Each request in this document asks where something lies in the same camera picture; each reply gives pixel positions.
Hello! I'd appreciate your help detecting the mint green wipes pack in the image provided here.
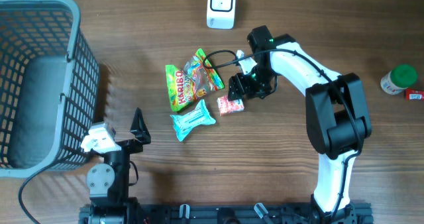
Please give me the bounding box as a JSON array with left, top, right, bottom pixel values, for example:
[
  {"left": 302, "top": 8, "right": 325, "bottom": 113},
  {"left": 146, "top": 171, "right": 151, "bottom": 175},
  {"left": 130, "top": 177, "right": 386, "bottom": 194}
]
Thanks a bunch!
[{"left": 170, "top": 99, "right": 216, "bottom": 142}]

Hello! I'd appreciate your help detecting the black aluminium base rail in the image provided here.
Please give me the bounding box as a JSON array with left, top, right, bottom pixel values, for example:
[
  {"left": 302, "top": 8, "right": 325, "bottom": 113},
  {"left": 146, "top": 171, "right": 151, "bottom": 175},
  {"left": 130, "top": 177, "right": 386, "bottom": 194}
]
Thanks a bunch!
[{"left": 78, "top": 202, "right": 374, "bottom": 224}]

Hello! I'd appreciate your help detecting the black left camera cable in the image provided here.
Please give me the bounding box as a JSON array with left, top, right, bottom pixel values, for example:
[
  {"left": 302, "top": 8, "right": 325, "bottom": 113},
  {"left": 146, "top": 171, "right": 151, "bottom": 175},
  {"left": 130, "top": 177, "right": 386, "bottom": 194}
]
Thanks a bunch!
[{"left": 18, "top": 152, "right": 93, "bottom": 224}]

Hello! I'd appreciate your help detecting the red stick packet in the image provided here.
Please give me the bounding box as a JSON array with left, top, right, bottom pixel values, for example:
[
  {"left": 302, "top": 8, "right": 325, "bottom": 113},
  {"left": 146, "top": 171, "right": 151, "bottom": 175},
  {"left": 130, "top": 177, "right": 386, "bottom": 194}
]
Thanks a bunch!
[{"left": 405, "top": 88, "right": 424, "bottom": 100}]

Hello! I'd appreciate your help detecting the white barcode scanner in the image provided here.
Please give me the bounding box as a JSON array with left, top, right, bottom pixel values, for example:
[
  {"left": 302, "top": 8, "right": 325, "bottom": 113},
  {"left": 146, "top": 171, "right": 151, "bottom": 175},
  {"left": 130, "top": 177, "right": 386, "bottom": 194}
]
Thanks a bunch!
[{"left": 206, "top": 0, "right": 236, "bottom": 30}]

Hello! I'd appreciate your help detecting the small red tissue pack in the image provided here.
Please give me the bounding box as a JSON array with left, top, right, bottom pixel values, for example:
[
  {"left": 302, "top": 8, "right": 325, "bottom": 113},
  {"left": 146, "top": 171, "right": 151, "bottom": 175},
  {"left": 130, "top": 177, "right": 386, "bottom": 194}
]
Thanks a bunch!
[{"left": 217, "top": 95, "right": 244, "bottom": 116}]

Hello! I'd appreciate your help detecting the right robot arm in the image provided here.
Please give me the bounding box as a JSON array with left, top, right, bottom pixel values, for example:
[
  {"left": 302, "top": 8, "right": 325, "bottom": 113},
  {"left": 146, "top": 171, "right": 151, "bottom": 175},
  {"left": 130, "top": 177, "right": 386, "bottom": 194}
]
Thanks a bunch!
[{"left": 228, "top": 26, "right": 374, "bottom": 223}]

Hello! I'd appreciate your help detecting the black camera cable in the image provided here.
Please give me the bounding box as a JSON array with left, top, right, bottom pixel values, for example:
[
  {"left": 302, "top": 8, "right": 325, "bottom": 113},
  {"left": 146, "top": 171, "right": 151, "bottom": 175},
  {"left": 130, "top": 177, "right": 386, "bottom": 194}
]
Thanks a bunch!
[
  {"left": 201, "top": 48, "right": 364, "bottom": 224},
  {"left": 18, "top": 152, "right": 93, "bottom": 224}
]

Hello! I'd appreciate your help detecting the green lid jar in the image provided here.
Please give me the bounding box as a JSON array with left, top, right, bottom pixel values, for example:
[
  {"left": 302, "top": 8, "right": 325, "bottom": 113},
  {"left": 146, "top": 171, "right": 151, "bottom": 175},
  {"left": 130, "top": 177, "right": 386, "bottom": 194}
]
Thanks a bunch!
[{"left": 380, "top": 64, "right": 418, "bottom": 95}]

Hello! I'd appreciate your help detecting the grey plastic shopping basket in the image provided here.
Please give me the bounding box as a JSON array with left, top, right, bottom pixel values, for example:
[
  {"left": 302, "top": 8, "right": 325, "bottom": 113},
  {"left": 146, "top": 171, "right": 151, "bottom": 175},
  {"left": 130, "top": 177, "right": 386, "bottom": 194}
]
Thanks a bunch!
[{"left": 1, "top": 0, "right": 100, "bottom": 178}]

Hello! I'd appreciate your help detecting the black right camera cable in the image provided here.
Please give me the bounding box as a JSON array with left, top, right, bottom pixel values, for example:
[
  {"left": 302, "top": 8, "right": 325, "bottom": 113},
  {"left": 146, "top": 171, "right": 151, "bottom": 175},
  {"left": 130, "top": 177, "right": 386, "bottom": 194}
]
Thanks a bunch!
[{"left": 201, "top": 48, "right": 364, "bottom": 224}]

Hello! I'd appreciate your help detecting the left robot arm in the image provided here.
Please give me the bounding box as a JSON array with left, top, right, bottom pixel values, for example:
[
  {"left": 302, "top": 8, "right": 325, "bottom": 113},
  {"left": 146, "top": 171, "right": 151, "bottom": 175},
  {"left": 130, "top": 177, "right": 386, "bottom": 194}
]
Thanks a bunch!
[{"left": 78, "top": 108, "right": 151, "bottom": 224}]

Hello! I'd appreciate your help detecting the green Haribo candy bag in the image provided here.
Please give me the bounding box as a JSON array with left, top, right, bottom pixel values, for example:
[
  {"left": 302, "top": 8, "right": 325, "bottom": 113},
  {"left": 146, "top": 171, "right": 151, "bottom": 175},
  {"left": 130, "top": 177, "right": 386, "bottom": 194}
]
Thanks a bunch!
[{"left": 165, "top": 48, "right": 225, "bottom": 112}]

